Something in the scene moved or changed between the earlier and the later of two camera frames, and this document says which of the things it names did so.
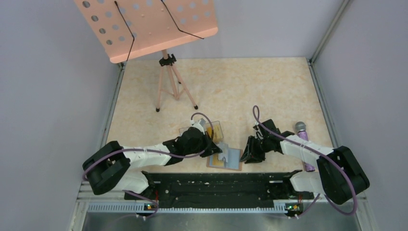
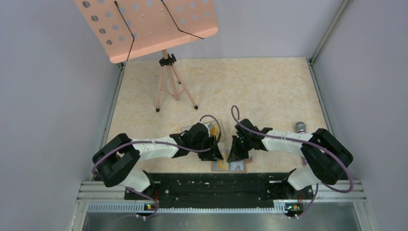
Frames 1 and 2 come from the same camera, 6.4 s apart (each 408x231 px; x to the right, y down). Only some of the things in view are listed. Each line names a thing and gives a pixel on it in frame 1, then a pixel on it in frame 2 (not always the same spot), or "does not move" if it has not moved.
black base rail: (219, 190) does not move
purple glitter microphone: (300, 127) does not move
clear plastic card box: (213, 130) does not move
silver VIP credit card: (224, 147) to (238, 165)
